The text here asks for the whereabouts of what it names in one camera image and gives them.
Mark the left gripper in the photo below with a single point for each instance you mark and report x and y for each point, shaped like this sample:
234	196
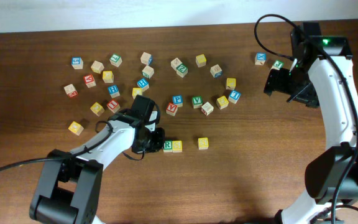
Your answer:
159	133

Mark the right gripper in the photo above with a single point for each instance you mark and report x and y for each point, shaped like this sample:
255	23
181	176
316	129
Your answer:
275	81

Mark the green R block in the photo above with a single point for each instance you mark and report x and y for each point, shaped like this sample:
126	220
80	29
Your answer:
167	146

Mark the yellow S block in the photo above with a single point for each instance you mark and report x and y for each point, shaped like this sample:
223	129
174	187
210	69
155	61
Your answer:
177	146
203	143

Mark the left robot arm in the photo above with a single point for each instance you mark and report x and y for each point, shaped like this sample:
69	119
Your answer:
70	182

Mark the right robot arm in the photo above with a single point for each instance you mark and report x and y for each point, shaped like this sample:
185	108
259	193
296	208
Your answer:
322	77

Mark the green J block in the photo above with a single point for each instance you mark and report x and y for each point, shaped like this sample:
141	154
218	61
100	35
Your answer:
277	65

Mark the red V block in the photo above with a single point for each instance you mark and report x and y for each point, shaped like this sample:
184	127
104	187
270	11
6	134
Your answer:
171	109

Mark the blue X block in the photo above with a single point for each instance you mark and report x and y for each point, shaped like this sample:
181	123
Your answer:
260	58

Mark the blue P block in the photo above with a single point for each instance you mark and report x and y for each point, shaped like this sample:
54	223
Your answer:
177	100

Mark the red I block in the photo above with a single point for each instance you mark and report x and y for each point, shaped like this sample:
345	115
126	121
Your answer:
114	106

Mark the yellow block centre left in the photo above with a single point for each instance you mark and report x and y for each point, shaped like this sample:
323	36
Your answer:
136	91

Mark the blue H block centre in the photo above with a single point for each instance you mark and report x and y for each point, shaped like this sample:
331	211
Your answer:
143	84

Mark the blue h block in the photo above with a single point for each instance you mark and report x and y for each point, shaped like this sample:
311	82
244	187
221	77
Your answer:
143	84
113	91

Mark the blue H block left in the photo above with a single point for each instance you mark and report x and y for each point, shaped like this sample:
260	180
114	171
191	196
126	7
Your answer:
113	91

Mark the yellow block lower left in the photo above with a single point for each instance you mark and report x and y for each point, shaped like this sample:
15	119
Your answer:
97	109

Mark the green V block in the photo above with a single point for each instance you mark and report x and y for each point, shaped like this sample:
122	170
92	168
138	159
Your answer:
197	102

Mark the blue I block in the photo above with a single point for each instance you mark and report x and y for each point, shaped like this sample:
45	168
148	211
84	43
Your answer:
234	96

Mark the white red-edge block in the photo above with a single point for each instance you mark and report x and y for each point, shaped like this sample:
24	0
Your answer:
207	108

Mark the natural block green edge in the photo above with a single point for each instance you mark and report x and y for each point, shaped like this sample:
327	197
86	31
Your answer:
148	71

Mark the yellow block bottom left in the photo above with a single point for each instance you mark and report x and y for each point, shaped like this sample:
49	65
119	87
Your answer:
75	128

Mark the yellow block upper left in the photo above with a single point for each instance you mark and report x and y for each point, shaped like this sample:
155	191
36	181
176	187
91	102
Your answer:
108	76

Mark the yellow block lower right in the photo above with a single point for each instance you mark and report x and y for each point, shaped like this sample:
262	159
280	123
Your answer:
222	102

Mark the green Z block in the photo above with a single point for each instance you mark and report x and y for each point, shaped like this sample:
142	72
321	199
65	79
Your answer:
182	70

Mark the natural block blue edge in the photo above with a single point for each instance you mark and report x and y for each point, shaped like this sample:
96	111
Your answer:
146	58

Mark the natural block blue side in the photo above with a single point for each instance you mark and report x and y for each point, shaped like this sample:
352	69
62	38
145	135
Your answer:
216	71

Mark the natural block engraved top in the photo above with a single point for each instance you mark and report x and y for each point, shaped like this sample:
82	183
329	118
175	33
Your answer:
175	63

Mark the red A block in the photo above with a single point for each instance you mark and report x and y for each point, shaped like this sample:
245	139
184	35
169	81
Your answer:
89	81

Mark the green L block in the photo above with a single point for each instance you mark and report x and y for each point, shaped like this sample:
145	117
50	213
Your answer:
115	60

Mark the natural wood yellow-edge block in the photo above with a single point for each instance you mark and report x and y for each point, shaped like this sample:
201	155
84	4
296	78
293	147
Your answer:
97	67

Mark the natural block red edge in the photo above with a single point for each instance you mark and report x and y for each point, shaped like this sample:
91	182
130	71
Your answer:
70	90

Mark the yellow block top centre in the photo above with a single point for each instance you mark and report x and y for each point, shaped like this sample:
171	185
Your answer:
201	60

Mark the blue block far left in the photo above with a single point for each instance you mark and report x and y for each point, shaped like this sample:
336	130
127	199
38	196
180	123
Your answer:
77	63

